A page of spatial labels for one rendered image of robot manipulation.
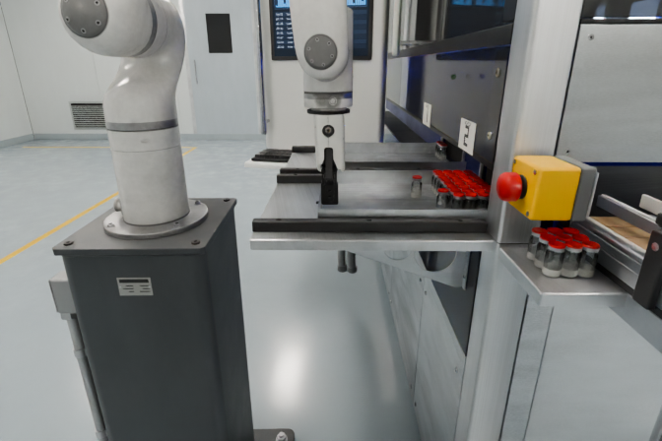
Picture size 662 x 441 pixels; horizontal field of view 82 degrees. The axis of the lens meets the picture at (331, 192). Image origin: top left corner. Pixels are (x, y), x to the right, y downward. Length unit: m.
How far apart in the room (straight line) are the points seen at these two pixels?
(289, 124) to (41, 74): 6.29
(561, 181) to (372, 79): 1.08
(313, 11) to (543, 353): 0.69
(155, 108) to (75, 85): 6.64
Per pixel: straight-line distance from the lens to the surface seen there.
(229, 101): 6.35
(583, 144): 0.66
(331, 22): 0.56
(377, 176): 0.91
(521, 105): 0.61
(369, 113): 1.54
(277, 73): 1.61
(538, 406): 0.90
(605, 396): 0.95
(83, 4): 0.69
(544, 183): 0.54
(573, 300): 0.58
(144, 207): 0.76
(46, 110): 7.70
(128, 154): 0.74
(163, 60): 0.79
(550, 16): 0.62
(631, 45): 0.68
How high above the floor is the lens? 1.15
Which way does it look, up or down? 19 degrees down
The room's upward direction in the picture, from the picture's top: straight up
